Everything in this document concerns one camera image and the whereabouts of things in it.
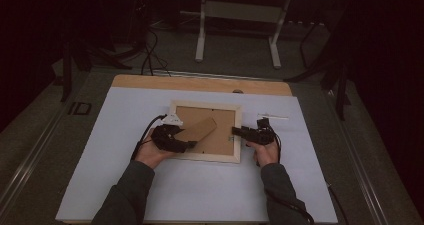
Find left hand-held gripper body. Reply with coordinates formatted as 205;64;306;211
151;113;184;152

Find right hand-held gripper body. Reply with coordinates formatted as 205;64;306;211
248;113;290;146

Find wooden picture frame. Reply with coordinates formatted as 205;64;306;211
167;99;244;165

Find person's left hand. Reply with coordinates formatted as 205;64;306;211
134;128;178;170

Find person's right hand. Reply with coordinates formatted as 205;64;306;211
245;138;281;169

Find white table mat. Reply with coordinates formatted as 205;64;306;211
54;86;339;224

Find black floor socket box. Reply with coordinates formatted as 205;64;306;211
67;101;93;116

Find black metal stand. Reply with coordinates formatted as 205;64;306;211
59;38;133;103
283;18;353;122

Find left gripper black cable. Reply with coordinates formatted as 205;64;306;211
130;113;168;162

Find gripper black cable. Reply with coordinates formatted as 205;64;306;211
130;113;168;162
264;124;350;225

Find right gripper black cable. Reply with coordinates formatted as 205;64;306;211
264;124;350;225

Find black floor cables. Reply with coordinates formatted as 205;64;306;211
139;27;173;77

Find metal floor rail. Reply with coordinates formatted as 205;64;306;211
0;98;69;213
324;89;390;225

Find white metal desk frame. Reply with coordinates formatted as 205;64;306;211
194;0;295;70

